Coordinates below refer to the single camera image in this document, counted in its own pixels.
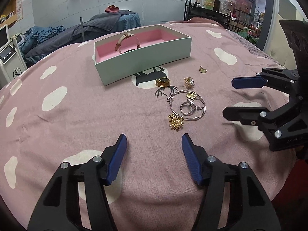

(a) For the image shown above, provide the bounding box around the small gold clip earring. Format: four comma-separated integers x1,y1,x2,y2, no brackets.
199,65,207,74

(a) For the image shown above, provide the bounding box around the thin silver ring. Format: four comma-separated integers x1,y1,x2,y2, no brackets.
192,100,206,111

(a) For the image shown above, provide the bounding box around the gold heart earring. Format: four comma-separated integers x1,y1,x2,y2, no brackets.
186,91,197,100

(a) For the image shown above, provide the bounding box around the silver ring with stone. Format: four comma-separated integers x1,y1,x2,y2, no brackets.
180,100,195,116

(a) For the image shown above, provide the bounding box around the gold flower brooch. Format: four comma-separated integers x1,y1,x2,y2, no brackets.
168,113,184,131

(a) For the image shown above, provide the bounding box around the large silver bangle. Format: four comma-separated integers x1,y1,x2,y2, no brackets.
167,90,207,121

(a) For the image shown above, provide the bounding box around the black metal trolley rack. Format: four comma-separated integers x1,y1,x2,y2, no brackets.
183,0,253,33

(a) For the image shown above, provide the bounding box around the gold crystal cluster brooch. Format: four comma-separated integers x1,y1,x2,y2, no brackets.
184,77,195,89

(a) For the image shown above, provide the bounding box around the clear plastic bottle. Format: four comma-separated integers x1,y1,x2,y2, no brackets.
219,0,228,14

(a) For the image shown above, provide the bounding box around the dark brown bottle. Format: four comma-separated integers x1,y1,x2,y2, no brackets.
213,0,220,12

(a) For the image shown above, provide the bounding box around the pink polka dot bedspread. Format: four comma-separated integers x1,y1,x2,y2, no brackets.
1,23,296,230

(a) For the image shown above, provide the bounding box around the pale green pink-lined box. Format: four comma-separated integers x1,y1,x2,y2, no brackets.
94,24,192,86

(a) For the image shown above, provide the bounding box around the white beauty machine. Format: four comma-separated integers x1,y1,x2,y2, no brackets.
0,24,27,89

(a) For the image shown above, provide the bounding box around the red cloth on bed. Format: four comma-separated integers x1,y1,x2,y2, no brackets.
104,5,120,13

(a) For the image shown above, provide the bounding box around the massage bed dark blanket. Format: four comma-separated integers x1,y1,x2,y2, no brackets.
23,10,141,64

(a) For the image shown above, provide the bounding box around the blue crumpled bedding pile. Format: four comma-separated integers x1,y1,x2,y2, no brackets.
20,26,66,54

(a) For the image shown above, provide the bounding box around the wide gold ring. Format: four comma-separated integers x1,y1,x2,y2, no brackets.
155,77,171,88

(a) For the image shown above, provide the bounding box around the pink strap wristwatch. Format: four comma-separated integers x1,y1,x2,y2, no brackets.
114,33,141,54

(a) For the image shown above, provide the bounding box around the wooden wall shelf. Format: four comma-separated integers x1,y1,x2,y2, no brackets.
1,0,17,29

